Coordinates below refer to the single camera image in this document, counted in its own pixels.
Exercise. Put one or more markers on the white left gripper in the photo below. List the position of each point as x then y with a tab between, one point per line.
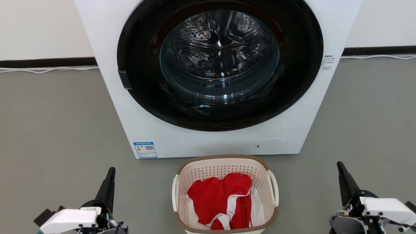
71	219

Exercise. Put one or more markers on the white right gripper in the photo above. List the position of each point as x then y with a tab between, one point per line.
386	208

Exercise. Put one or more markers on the cream perforated laundry basket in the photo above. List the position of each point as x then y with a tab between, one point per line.
221	167

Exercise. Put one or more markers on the blue energy label sticker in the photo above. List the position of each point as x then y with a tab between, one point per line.
145	150

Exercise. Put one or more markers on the white front-load washing machine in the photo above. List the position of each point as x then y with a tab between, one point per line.
113	113

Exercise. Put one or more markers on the round white filter cover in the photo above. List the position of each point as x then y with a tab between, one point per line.
271	146

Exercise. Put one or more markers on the white garment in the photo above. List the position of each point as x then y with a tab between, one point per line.
258	211

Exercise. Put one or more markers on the red garment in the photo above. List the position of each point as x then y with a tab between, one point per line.
214	195

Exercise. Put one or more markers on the small printed text label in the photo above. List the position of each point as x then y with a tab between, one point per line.
327	62

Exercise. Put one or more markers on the round black glass washer door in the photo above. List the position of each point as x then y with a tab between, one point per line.
139	48

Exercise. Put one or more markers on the steel washer drum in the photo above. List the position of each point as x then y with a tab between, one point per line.
221	42

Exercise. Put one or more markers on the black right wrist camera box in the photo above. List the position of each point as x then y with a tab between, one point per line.
411	206

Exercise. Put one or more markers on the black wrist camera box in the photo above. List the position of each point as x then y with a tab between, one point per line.
44	217
411	206

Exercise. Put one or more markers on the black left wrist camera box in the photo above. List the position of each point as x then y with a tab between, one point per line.
44	217

